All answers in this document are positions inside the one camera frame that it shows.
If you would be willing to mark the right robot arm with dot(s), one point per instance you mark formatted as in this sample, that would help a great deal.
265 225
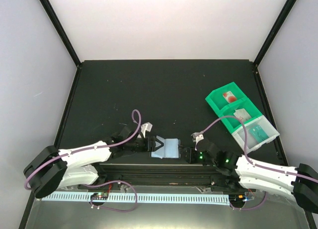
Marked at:
298 184

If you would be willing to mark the black frame post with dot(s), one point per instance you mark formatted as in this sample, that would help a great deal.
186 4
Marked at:
282 16
60 31

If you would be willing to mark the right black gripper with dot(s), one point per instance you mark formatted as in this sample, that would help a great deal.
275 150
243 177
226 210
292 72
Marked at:
190 158

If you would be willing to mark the white card red print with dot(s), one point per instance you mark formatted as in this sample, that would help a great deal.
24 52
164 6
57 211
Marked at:
239 113

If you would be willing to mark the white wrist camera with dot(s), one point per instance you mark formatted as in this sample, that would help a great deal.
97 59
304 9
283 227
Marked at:
196 138
146 127

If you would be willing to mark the green two-compartment bin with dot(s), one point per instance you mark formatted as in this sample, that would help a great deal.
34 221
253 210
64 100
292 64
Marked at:
219 105

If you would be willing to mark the black aluminium rail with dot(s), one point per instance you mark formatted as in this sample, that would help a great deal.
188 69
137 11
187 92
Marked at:
167 175

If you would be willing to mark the left black frame post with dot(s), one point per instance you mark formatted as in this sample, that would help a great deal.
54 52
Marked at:
60 31

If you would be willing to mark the small electronics board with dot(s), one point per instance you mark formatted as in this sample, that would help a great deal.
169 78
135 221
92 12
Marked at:
99 196

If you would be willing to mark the white slotted cable duct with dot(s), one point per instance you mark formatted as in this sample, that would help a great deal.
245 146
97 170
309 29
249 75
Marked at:
152 198

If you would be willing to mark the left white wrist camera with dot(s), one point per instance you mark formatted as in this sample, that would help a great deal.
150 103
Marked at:
146 127

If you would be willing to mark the white card red marks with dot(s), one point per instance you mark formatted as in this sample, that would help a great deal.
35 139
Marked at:
247 115

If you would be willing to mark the right black frame post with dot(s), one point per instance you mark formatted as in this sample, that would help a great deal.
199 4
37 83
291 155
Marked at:
282 16

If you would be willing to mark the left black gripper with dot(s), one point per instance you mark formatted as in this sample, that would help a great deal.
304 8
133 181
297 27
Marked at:
152 144

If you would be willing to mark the black leather card holder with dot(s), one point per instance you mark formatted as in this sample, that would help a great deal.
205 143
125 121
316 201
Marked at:
171 150

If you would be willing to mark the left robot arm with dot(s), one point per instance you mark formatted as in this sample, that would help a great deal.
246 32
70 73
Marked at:
55 168

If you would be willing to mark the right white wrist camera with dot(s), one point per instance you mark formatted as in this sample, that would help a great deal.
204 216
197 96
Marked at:
196 138

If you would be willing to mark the clear plastic bin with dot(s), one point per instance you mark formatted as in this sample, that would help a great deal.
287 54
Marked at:
236 130

